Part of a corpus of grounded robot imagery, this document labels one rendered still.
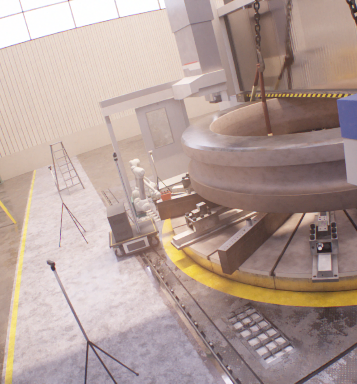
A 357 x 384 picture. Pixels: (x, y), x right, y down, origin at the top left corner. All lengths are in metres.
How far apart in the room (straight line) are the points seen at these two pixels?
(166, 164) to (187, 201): 3.17
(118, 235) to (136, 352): 2.60
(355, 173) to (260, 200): 3.26
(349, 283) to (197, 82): 5.68
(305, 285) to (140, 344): 2.19
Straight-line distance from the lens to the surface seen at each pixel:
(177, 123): 9.65
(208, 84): 8.51
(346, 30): 6.84
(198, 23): 8.68
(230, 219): 5.91
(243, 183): 5.03
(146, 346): 4.51
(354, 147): 1.61
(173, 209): 6.70
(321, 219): 4.54
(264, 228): 5.20
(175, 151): 9.70
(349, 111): 1.57
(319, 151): 4.39
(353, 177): 1.68
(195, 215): 5.60
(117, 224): 6.33
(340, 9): 6.89
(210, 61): 8.67
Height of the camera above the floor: 2.96
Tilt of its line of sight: 19 degrees down
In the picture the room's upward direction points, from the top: 15 degrees counter-clockwise
